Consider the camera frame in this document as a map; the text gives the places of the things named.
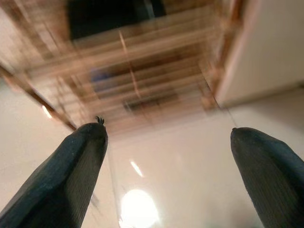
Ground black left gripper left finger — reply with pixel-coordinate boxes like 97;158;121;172
0;116;108;228

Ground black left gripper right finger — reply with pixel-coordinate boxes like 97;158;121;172
231;127;304;228

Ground cream kitchen cabinet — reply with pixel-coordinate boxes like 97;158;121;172
215;0;304;110

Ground wooden wine rack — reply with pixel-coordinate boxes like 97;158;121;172
0;0;247;135

